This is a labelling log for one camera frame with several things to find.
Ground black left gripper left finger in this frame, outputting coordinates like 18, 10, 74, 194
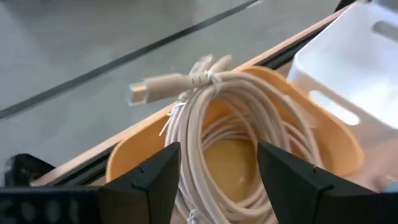
96, 141, 183, 224

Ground orange plastic bin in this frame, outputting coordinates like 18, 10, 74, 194
105, 65, 365, 203

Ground beige HDMI cable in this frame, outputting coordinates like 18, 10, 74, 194
127, 54, 326, 224

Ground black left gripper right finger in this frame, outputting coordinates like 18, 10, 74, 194
257, 141, 379, 224

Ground white plastic bin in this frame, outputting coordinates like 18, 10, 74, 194
287, 0, 398, 150

